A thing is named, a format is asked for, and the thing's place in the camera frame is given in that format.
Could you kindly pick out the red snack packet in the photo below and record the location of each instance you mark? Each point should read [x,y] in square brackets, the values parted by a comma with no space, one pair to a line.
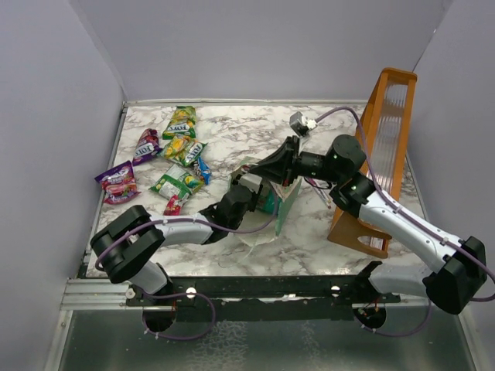
[173,207]

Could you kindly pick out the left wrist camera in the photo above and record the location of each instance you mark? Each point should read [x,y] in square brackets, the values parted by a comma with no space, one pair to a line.
[251,181]

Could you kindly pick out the teal snack packet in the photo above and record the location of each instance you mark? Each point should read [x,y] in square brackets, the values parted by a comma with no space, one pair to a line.
[266,201]

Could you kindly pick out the green white snack packet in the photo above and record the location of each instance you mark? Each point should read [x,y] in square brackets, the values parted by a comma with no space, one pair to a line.
[177,181]

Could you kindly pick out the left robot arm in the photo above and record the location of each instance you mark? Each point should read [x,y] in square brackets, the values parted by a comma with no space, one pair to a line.
[124,248]

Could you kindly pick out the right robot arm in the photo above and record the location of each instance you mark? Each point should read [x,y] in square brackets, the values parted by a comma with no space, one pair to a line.
[453,269]

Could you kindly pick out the purple berry candy bag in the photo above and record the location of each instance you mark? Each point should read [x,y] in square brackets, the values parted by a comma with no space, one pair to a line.
[118,184]

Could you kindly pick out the green paper gift bag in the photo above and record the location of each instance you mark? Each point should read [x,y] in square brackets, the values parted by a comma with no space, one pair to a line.
[285,197]

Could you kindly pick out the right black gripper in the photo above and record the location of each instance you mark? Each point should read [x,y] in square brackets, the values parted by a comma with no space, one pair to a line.
[283,165]

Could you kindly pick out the blue Oreo packet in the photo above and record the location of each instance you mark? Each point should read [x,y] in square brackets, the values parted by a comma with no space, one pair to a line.
[202,170]

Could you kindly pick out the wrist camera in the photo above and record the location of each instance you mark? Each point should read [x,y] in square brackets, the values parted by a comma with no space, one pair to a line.
[251,181]
[301,125]

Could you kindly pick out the purple Fox's candy bag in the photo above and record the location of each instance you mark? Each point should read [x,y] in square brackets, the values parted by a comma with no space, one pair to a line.
[147,147]

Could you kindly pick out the purple capped marker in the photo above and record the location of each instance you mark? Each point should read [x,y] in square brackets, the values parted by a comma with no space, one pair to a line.
[321,191]

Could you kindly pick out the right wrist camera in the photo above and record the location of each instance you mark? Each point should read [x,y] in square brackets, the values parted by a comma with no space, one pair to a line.
[301,125]

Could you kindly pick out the wooden rack with clear slats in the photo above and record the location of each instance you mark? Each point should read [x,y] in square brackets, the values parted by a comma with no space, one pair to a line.
[386,120]

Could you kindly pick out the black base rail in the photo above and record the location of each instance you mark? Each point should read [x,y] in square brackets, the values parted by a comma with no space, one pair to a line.
[260,298]

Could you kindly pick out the green yellow Fox's candy bag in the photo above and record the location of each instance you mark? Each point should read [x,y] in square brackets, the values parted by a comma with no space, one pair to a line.
[183,121]

